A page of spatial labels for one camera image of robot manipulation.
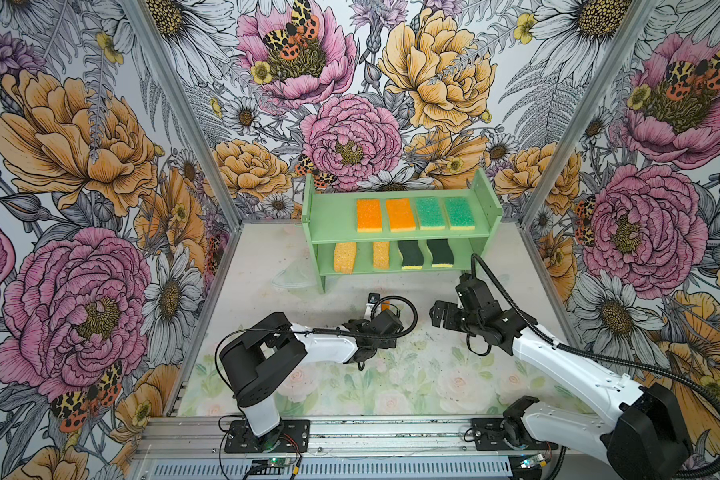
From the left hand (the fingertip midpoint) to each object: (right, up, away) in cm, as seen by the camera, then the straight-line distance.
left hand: (374, 333), depth 92 cm
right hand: (+19, +5, -8) cm, 22 cm away
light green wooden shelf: (-12, +34, -6) cm, 37 cm away
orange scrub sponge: (+3, +11, -10) cm, 15 cm away
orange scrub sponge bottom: (-2, +34, -9) cm, 35 cm away
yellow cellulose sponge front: (+2, +24, +2) cm, 24 cm away
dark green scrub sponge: (+21, +25, +2) cm, 32 cm away
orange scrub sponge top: (+7, +35, -8) cm, 36 cm away
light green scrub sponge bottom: (+15, +36, -7) cm, 40 cm away
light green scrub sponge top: (+24, +35, -8) cm, 43 cm away
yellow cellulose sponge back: (-9, +23, 0) cm, 25 cm away
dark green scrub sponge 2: (+11, +23, 0) cm, 26 cm away
